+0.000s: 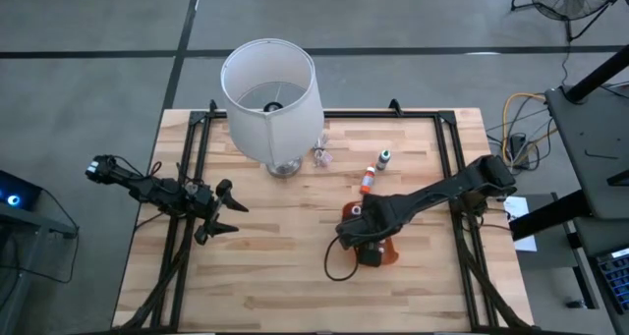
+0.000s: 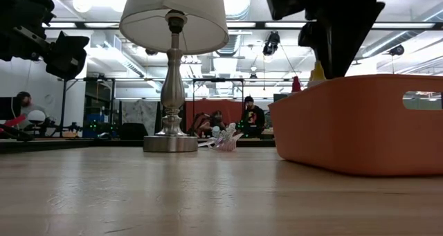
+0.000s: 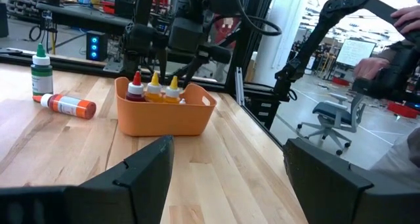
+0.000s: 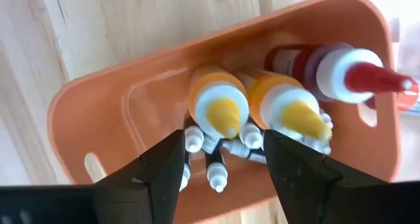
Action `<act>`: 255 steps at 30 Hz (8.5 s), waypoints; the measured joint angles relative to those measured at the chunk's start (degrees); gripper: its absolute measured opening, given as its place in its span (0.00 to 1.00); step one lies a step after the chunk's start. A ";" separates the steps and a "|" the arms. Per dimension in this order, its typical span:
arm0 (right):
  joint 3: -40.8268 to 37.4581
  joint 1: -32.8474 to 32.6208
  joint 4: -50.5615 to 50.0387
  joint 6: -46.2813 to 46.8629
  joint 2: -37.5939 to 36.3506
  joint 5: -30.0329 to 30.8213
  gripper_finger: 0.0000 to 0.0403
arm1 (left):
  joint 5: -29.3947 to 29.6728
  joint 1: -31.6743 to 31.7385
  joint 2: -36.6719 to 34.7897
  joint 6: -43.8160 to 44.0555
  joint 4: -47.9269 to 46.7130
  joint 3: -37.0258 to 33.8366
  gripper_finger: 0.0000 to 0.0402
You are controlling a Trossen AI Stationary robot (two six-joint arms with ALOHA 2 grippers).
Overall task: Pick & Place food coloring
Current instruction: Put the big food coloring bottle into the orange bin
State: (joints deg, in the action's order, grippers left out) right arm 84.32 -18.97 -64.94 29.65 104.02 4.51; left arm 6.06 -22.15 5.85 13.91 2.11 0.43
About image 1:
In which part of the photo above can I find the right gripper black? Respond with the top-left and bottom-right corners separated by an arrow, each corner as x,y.
335,194 -> 394,269

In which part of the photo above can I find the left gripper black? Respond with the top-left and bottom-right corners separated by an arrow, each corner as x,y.
184,178 -> 250,247

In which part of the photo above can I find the orange plastic basket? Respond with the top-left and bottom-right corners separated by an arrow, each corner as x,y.
340,199 -> 400,267

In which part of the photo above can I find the large orange-red coloring bottle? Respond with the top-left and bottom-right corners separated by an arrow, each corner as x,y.
359,164 -> 377,195

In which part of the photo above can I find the large green food coloring bottle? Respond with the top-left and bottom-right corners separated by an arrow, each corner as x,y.
374,148 -> 393,172

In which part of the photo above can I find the table lamp with white shade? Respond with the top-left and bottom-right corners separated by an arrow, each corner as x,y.
219,37 -> 325,179

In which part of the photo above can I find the white paper sheet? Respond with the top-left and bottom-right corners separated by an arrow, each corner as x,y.
502,195 -> 539,253

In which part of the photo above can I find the black power strip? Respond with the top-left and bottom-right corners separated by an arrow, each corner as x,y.
508,133 -> 531,163

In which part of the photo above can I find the black metal beam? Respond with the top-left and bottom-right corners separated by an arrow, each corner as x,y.
508,189 -> 591,242

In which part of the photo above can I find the black computer with blue light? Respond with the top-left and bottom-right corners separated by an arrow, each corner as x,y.
0,169 -> 61,228

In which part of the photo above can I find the dark grey side table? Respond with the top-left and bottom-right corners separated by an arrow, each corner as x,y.
543,84 -> 629,223

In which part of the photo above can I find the keyboard with lit keys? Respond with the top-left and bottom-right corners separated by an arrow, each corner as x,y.
595,248 -> 629,317

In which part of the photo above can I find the black vertical pole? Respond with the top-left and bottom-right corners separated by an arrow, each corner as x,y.
563,43 -> 629,105

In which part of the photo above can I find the black floor fan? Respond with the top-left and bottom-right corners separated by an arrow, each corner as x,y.
509,0 -> 625,43

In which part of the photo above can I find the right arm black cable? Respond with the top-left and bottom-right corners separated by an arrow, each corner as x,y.
322,232 -> 363,283

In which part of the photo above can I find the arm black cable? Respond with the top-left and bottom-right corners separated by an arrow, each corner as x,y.
322,232 -> 363,283
110,154 -> 205,189

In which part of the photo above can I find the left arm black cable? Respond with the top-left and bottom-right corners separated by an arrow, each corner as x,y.
110,154 -> 205,189

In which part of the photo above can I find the yellow floor cable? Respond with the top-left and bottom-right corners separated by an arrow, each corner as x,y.
500,91 -> 547,152

